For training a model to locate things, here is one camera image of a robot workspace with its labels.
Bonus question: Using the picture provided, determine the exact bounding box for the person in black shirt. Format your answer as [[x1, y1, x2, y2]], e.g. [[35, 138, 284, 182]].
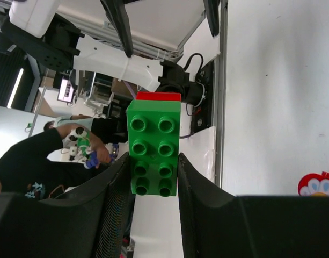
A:
[[0, 114, 127, 200]]

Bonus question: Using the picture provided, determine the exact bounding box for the red rounded lego brick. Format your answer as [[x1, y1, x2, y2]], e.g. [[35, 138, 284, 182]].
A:
[[136, 91, 181, 102]]

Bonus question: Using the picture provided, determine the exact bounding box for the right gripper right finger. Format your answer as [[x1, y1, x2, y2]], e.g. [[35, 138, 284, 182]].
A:
[[178, 154, 329, 257]]

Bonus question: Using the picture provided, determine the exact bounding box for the aluminium frame rail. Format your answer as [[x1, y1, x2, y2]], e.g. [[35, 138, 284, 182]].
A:
[[213, 1, 229, 188]]

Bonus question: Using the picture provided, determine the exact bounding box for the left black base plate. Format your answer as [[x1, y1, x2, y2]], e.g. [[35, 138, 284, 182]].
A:
[[156, 53, 214, 139]]

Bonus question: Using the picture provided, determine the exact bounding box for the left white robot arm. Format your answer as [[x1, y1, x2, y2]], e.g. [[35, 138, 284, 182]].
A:
[[1, 1, 220, 93]]

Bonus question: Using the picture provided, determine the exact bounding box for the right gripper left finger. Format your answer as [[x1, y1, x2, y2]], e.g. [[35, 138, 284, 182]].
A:
[[0, 153, 130, 257]]

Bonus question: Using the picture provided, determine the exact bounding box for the green 2x4 lego brick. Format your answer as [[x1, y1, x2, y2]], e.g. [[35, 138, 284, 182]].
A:
[[127, 99, 181, 197]]

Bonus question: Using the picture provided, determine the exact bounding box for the red flower lego brick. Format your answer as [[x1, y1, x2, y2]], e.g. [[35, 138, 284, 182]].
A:
[[298, 171, 329, 196]]

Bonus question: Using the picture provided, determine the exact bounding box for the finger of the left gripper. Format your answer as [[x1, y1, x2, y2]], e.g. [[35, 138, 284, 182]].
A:
[[100, 0, 134, 58], [203, 0, 220, 37]]

